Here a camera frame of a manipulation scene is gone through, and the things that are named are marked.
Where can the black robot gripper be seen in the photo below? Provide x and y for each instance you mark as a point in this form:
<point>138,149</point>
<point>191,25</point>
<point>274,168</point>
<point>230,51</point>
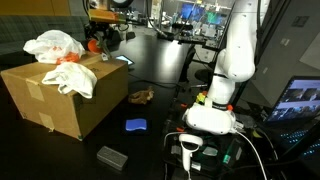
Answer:
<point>92,29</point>

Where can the plush orange radish toy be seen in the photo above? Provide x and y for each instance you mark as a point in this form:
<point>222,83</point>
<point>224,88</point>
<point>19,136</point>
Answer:
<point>96,47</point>

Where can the white knitted cloth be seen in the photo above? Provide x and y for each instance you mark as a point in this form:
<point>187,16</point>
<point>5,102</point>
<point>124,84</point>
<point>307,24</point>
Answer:
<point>70,76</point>

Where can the brown plush animal toy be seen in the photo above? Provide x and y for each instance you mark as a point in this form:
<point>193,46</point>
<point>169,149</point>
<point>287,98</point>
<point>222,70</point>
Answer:
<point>141,97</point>

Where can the blue sponge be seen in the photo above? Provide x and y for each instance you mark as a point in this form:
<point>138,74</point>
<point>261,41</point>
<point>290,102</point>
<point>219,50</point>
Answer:
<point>136,124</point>

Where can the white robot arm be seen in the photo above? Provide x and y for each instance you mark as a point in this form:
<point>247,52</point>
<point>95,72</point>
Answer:
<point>235,62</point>

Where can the cardboard box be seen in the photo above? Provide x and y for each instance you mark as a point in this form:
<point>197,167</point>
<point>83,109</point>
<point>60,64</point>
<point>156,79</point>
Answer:
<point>70,114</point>

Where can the smartphone on table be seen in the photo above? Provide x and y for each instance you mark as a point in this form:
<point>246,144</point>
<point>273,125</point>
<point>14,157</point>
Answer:
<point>125,58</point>

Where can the white plastic bag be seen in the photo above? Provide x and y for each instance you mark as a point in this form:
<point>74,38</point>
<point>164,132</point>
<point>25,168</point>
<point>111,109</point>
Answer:
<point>54,47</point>

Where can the green plaid sofa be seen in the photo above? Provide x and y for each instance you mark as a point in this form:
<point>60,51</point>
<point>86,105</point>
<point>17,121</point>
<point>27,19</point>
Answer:
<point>16,30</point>

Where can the grey whiteboard eraser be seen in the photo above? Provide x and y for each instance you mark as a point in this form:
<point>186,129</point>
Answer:
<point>112,158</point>

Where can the white VR controller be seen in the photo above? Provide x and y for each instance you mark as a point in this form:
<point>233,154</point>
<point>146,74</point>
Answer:
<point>189,143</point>

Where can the white VR headset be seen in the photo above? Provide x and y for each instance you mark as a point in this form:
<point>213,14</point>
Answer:
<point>212,120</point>

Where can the open laptop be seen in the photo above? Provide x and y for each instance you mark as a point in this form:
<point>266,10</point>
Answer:
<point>292,122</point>

